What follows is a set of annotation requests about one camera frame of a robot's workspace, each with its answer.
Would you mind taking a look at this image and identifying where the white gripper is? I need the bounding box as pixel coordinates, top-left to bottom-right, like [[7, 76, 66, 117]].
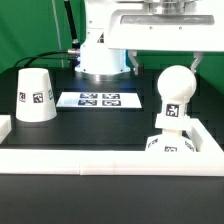
[[104, 0, 224, 76]]

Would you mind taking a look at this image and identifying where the white lamp bulb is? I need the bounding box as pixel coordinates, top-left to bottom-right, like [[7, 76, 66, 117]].
[[157, 65, 197, 121]]

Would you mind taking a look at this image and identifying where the white lamp base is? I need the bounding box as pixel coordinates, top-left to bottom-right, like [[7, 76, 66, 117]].
[[145, 114, 196, 153]]

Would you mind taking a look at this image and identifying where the white lamp shade cone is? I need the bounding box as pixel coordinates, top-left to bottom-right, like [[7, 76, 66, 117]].
[[16, 68, 57, 122]]

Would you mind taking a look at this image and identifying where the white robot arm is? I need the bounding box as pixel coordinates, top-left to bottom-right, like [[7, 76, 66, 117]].
[[76, 0, 224, 81]]

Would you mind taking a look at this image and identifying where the white marker sheet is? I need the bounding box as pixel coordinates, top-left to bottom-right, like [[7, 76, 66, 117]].
[[56, 92, 141, 109]]

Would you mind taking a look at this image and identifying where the black cable bundle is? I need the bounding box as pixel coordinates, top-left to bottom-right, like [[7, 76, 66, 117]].
[[13, 0, 83, 69]]

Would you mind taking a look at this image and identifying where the white U-shaped frame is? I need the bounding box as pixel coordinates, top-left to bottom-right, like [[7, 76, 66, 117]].
[[0, 119, 224, 176]]

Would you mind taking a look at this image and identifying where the thin grey cable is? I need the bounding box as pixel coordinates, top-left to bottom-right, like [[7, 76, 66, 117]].
[[51, 0, 65, 69]]

